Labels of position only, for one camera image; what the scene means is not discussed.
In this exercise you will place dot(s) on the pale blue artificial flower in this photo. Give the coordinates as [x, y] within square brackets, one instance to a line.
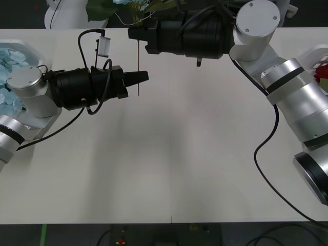
[102, 10]
[10, 59]

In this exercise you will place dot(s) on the silver and black left arm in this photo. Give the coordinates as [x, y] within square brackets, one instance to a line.
[28, 97]

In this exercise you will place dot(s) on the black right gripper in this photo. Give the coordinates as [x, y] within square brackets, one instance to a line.
[166, 38]

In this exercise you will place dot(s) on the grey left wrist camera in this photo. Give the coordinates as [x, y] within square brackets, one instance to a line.
[104, 47]

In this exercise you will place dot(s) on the red artificial rose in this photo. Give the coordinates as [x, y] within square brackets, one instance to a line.
[322, 73]

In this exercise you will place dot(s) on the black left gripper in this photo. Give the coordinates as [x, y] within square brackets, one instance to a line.
[118, 82]

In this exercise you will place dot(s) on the silver and black right arm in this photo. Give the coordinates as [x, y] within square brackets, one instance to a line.
[256, 25]

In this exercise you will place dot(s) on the white round pedestal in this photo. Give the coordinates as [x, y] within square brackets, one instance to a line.
[66, 18]

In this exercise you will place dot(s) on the green floor tape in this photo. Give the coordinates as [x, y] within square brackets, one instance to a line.
[43, 234]

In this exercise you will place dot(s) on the red button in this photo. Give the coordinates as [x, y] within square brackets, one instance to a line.
[120, 241]

